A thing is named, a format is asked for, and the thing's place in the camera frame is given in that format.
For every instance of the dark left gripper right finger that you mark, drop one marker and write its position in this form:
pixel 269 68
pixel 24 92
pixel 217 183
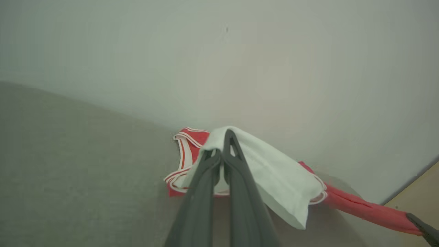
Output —
pixel 247 206

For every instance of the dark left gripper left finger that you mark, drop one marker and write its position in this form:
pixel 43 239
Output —
pixel 197 206

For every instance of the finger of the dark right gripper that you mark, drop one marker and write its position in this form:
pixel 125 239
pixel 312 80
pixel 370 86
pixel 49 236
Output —
pixel 427 228

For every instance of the red jersey with white lettering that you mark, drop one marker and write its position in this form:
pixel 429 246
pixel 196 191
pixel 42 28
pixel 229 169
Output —
pixel 281 178

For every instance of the grey fabric sofa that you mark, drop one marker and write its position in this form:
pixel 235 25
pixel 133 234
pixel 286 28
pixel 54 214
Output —
pixel 85 178

